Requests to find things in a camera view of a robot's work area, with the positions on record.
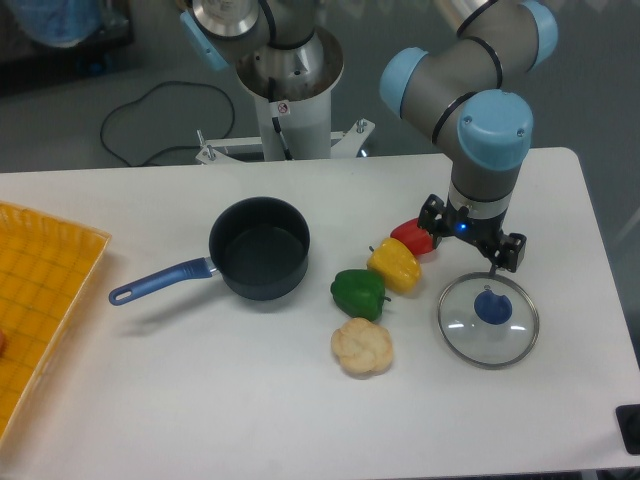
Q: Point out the yellow bell pepper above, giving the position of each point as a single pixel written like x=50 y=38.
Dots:
x=397 y=265

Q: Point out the yellow plastic basket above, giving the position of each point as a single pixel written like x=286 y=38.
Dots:
x=46 y=263

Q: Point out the red bell pepper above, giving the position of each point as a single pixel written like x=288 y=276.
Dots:
x=417 y=240

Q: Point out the black object table corner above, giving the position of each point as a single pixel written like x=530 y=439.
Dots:
x=628 y=418

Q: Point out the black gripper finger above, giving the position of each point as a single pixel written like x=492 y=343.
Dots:
x=430 y=219
x=510 y=253

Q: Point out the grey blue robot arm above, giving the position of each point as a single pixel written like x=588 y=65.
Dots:
x=456 y=98

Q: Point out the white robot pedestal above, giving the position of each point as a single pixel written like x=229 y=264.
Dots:
x=292 y=94

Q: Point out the round bread roll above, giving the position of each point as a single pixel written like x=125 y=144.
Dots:
x=362 y=347

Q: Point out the dark pot blue handle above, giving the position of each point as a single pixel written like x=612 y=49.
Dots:
x=259 y=246

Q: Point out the green bell pepper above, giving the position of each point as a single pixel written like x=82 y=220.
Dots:
x=359 y=293

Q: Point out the glass lid blue knob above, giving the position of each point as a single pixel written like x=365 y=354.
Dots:
x=487 y=320

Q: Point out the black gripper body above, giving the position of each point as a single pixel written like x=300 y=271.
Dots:
x=481 y=230

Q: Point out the dark cart with blue item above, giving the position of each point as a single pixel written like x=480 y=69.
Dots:
x=47 y=43

